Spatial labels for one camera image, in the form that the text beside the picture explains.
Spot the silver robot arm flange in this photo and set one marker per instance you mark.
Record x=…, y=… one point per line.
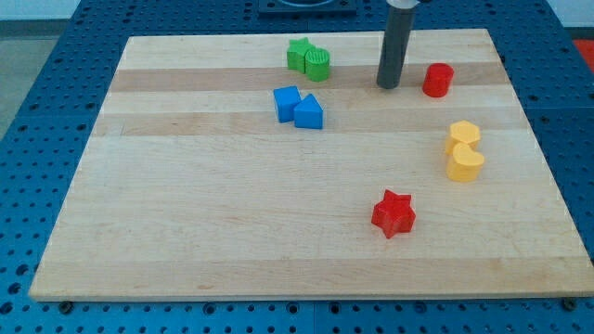
x=403, y=4

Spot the red star block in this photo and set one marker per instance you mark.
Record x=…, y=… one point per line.
x=394, y=214

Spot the green star block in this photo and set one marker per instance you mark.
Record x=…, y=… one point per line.
x=296, y=52

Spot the light wooden board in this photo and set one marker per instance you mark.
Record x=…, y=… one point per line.
x=190, y=189

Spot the blue triangular prism block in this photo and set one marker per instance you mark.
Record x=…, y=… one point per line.
x=309, y=114

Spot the blue cube block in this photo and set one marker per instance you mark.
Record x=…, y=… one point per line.
x=286, y=99

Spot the green cylinder block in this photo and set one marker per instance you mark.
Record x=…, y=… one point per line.
x=317, y=64

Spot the yellow heart block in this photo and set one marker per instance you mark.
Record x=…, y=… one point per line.
x=464, y=164

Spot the red cylinder block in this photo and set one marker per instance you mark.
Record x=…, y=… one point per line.
x=437, y=80

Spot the yellow hexagon block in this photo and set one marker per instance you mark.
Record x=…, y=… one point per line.
x=462, y=132

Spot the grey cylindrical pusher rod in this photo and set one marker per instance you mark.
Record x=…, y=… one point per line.
x=394, y=47

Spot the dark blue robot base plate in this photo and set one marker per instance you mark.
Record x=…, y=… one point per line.
x=276, y=8

